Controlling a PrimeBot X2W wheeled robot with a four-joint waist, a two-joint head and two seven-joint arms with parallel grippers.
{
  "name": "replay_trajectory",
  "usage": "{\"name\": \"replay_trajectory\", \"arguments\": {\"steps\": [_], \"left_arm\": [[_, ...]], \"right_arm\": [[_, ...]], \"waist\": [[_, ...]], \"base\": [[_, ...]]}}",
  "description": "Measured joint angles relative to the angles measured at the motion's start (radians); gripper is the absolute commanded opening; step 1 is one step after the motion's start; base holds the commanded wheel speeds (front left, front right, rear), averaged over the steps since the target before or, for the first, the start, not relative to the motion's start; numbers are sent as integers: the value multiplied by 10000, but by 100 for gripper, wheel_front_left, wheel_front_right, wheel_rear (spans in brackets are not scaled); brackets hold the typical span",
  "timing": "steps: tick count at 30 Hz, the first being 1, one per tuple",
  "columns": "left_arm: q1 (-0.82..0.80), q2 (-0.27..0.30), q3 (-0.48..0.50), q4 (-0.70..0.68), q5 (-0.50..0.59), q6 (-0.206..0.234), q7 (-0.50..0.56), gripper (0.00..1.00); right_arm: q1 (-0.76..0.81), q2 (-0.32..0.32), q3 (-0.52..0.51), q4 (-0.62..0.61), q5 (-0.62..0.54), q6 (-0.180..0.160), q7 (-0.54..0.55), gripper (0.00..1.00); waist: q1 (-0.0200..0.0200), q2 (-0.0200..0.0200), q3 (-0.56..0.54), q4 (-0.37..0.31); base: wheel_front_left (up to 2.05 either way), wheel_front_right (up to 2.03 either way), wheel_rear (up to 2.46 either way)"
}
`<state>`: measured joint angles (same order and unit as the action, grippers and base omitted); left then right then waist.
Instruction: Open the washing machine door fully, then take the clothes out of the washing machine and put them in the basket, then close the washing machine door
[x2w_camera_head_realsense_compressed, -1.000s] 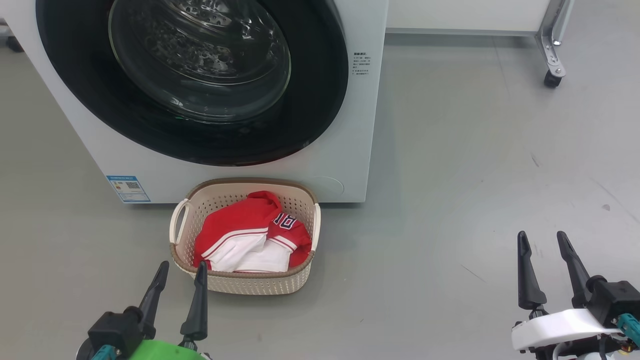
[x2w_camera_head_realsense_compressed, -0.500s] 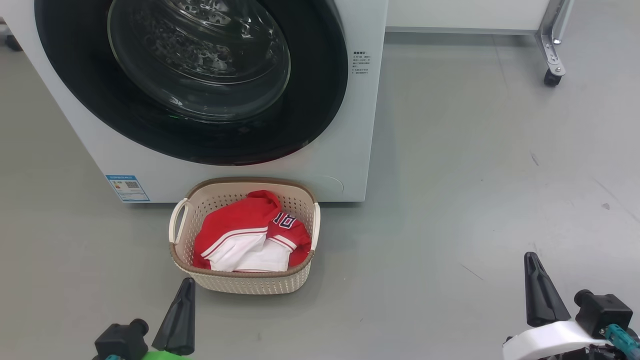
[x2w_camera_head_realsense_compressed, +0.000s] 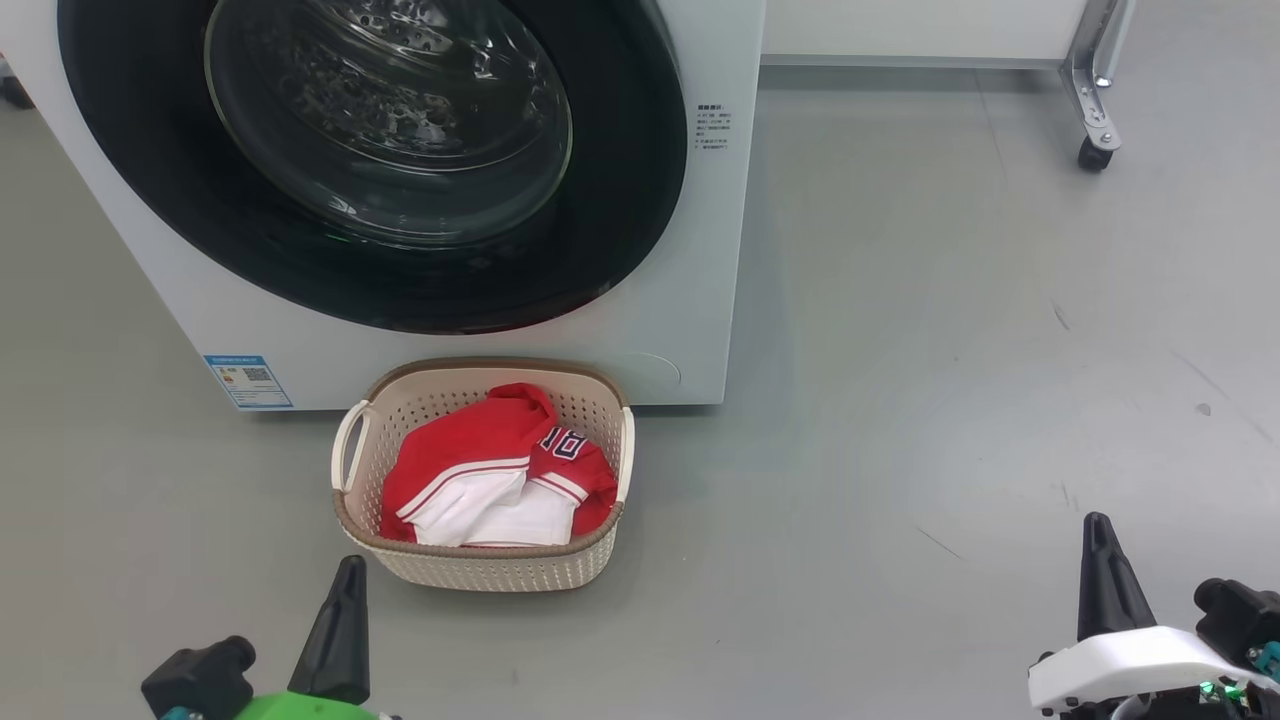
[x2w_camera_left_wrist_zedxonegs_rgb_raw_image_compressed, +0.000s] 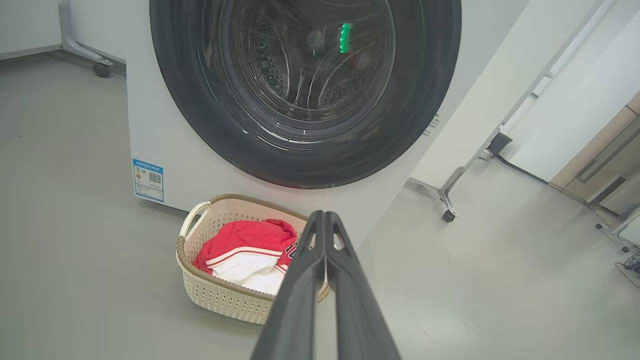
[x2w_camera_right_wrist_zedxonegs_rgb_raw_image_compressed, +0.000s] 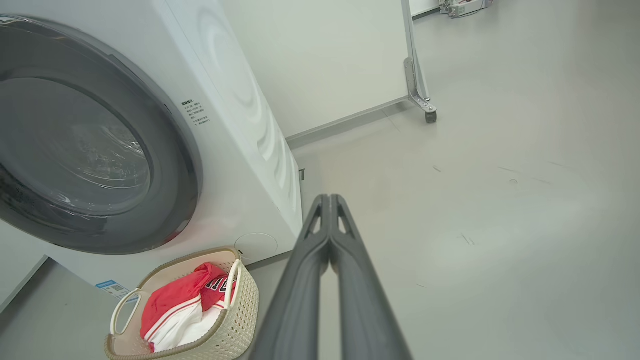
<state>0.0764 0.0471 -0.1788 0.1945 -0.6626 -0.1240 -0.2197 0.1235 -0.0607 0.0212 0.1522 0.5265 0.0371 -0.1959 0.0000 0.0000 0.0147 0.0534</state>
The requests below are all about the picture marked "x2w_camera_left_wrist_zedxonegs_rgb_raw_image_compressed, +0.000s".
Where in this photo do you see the metal frame leg with caster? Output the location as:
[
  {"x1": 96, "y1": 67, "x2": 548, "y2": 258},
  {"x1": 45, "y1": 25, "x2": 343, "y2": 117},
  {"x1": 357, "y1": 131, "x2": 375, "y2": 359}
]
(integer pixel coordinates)
[
  {"x1": 407, "y1": 127, "x2": 513, "y2": 224},
  {"x1": 58, "y1": 0, "x2": 127, "y2": 79}
]

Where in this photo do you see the blue energy label sticker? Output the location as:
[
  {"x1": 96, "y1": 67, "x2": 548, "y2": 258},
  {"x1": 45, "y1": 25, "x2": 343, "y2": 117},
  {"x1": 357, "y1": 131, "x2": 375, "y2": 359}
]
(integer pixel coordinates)
[{"x1": 132, "y1": 159, "x2": 165, "y2": 203}]

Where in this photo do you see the black floor cable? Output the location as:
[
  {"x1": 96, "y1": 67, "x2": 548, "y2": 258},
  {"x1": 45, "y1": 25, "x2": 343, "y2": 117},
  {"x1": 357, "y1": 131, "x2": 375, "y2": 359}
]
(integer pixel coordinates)
[{"x1": 495, "y1": 154, "x2": 551, "y2": 186}]

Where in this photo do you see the black round glass washer door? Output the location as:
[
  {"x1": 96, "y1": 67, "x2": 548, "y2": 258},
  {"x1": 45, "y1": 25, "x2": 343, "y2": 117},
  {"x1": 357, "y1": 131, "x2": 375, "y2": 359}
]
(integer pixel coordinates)
[{"x1": 149, "y1": 0, "x2": 463, "y2": 190}]

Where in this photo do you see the bundle of dark cables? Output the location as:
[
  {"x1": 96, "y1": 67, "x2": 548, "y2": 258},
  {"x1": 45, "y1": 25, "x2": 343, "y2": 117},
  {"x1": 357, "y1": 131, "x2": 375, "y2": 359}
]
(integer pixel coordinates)
[{"x1": 615, "y1": 249, "x2": 640, "y2": 290}]

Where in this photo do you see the red and white jersey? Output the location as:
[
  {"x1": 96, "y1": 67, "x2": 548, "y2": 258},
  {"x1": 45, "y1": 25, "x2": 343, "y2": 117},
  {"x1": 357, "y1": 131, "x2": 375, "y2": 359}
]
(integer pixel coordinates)
[{"x1": 193, "y1": 218, "x2": 301, "y2": 296}]

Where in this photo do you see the beige wooden cabinet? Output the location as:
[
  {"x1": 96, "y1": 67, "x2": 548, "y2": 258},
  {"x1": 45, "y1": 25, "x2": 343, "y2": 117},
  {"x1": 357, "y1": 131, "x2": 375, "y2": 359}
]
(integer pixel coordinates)
[{"x1": 547, "y1": 91, "x2": 640, "y2": 217}]

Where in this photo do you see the white partition panel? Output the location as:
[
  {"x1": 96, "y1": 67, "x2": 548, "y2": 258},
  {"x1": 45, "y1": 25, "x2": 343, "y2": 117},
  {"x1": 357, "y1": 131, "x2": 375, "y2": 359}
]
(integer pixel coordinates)
[
  {"x1": 507, "y1": 10, "x2": 640, "y2": 183},
  {"x1": 0, "y1": 0, "x2": 64, "y2": 61},
  {"x1": 409, "y1": 0, "x2": 618, "y2": 191}
]

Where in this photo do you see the cream perforated laundry basket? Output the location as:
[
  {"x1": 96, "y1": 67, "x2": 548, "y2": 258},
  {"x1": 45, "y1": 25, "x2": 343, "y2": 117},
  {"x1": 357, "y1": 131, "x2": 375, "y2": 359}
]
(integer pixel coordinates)
[{"x1": 175, "y1": 193, "x2": 332, "y2": 325}]

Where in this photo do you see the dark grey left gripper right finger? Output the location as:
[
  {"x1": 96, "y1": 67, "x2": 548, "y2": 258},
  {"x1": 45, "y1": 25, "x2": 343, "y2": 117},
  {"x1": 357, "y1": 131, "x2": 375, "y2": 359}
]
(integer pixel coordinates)
[{"x1": 325, "y1": 210, "x2": 402, "y2": 360}]

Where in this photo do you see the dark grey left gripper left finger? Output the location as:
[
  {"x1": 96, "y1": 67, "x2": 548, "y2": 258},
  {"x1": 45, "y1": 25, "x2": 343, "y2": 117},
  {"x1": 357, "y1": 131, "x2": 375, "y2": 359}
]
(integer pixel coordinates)
[{"x1": 249, "y1": 210, "x2": 327, "y2": 360}]

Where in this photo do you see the white front-load washing machine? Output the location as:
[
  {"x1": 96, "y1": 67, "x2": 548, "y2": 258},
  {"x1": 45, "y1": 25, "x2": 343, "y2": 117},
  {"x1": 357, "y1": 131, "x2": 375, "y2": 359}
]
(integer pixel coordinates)
[{"x1": 125, "y1": 0, "x2": 531, "y2": 251}]

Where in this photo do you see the small black box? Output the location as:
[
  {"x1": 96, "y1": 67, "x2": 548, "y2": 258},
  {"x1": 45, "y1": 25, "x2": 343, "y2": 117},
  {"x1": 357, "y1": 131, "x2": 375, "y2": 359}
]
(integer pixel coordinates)
[{"x1": 486, "y1": 132, "x2": 514, "y2": 159}]

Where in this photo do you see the grey metal stand base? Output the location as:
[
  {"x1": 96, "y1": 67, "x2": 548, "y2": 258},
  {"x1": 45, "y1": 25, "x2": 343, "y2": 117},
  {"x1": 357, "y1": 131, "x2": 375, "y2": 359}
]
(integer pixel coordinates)
[{"x1": 594, "y1": 202, "x2": 640, "y2": 254}]

